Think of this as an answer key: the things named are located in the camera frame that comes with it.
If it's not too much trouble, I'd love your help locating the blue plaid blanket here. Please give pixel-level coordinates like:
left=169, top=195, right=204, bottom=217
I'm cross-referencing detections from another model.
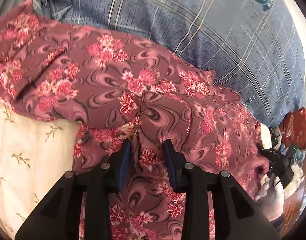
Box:
left=33, top=0, right=305, bottom=126

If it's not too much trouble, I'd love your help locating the cream leaf-print pillow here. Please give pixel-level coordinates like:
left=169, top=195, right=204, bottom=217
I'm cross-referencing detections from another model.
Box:
left=0, top=103, right=79, bottom=239

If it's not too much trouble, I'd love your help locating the pink floral garment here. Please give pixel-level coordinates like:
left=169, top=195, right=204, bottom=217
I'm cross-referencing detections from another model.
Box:
left=0, top=0, right=269, bottom=239

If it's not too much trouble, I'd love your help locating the white gloved right hand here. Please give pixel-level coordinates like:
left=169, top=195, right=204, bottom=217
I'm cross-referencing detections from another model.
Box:
left=254, top=175, right=285, bottom=221

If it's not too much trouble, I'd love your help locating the red plastic bag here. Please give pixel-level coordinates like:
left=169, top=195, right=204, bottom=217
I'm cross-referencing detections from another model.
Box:
left=280, top=107, right=306, bottom=150

